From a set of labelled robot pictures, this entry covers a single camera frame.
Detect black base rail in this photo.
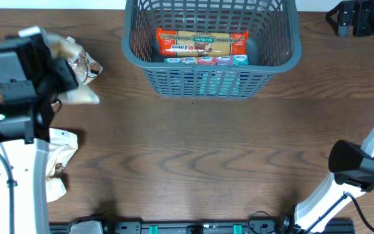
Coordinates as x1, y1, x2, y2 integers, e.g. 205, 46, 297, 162
50, 218, 356, 234

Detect teal snack packet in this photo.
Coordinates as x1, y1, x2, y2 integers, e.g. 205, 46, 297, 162
197, 73, 240, 97

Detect plain beige paper pouch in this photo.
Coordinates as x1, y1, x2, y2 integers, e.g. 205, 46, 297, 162
47, 34, 100, 105

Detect Pantree cookie pouch printed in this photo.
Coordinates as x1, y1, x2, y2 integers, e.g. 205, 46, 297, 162
68, 45, 103, 85

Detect thin black cable base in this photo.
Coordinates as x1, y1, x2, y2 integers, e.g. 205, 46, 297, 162
247, 210, 271, 229

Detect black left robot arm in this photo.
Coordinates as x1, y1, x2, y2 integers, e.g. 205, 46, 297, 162
0, 27, 79, 233

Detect multicolour tissue pack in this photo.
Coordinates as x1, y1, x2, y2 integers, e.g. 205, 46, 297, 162
164, 55, 249, 66

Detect spaghetti packet red ends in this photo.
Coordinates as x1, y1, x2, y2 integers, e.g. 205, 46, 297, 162
156, 28, 249, 57

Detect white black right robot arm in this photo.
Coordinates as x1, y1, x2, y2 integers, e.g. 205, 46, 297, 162
275, 0, 374, 233

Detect grey plastic basket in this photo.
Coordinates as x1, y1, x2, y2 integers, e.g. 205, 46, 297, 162
122, 0, 301, 99

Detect beige pouch with window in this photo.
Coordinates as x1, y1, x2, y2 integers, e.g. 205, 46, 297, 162
45, 128, 79, 202

